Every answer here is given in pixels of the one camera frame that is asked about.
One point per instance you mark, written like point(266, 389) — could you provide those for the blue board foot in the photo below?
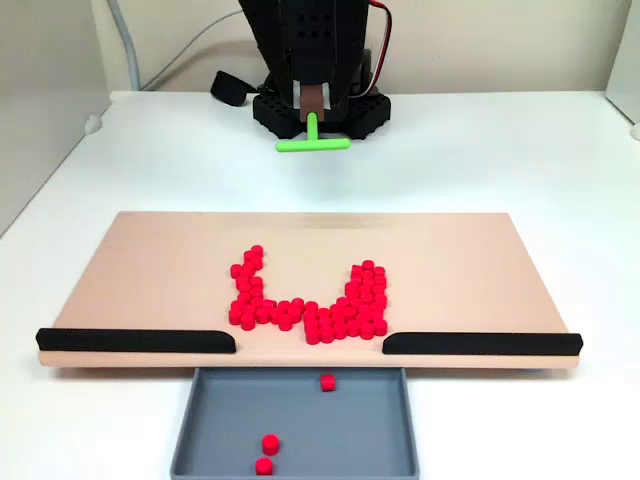
point(532, 371)

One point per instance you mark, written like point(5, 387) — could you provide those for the white partition panel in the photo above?
point(627, 60)

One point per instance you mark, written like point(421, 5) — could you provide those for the beige sloped board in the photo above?
point(150, 280)

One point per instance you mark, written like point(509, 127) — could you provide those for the red cylinder granule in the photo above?
point(327, 382)
point(270, 444)
point(263, 466)

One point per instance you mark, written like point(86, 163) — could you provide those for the small white round object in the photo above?
point(635, 131)

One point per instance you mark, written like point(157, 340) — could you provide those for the black foam rail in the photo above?
point(480, 344)
point(130, 341)

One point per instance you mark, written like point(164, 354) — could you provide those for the grey plastic tray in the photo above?
point(300, 425)

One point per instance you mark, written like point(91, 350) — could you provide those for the grey partition panel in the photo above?
point(30, 150)

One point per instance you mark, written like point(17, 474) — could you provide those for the black table clamp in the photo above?
point(227, 87)

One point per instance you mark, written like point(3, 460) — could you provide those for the heap of red cylinder granules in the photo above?
point(320, 320)

